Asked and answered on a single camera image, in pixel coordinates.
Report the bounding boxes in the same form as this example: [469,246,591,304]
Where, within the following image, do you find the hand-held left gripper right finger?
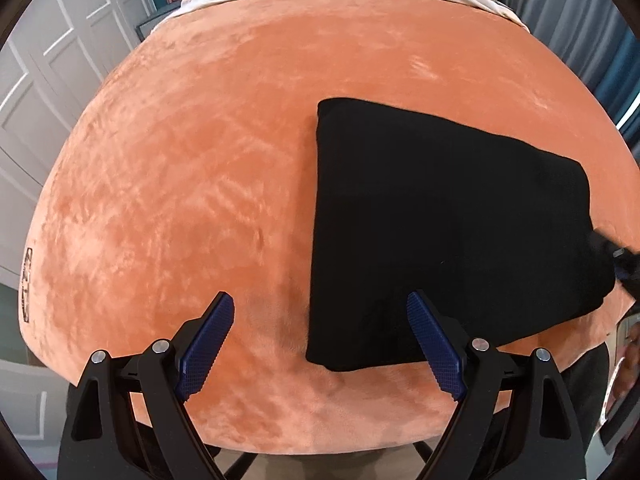
[407,290,588,480]

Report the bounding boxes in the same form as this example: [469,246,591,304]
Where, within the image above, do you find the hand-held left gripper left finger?
[57,291,235,480]

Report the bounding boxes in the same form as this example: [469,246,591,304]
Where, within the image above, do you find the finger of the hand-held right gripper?
[586,227,640,306]

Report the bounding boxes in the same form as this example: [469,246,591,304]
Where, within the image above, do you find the black pants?
[305,97,617,374]

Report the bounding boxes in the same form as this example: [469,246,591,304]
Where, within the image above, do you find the person's dark clothing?
[562,344,617,443]

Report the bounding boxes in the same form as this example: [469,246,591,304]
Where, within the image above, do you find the blue curtain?
[594,25,640,151]

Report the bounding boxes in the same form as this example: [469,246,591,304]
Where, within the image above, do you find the orange plush blanket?
[17,0,640,461]

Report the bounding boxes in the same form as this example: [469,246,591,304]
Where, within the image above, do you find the grey curtain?
[500,0,640,126]

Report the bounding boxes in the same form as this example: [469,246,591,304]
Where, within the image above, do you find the grey-blue nightstand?
[136,6,182,40]

